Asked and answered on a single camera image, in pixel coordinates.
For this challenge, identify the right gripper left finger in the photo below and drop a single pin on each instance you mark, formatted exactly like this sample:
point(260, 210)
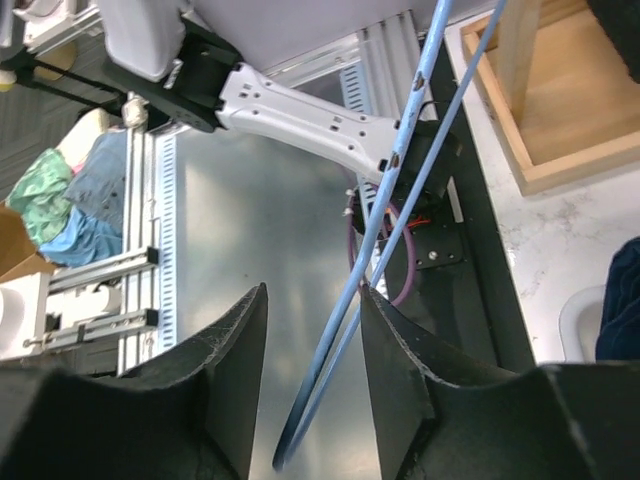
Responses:
point(189, 413)

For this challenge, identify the wooden clothes rack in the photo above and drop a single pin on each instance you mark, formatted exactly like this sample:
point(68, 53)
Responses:
point(559, 94)

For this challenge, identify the dark blue jeans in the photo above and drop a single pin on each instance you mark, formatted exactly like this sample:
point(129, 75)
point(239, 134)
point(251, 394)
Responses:
point(618, 338)

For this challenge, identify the light blue wire hanger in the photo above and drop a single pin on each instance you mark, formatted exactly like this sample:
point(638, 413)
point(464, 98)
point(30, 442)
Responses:
point(335, 340)

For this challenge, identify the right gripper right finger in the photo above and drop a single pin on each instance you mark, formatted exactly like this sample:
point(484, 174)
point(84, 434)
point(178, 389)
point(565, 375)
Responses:
point(441, 414)

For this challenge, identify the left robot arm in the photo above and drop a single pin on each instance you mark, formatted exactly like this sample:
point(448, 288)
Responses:
point(193, 75)

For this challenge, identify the white cable duct rail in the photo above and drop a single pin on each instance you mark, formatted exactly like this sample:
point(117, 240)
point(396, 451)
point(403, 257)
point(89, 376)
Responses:
point(241, 207)

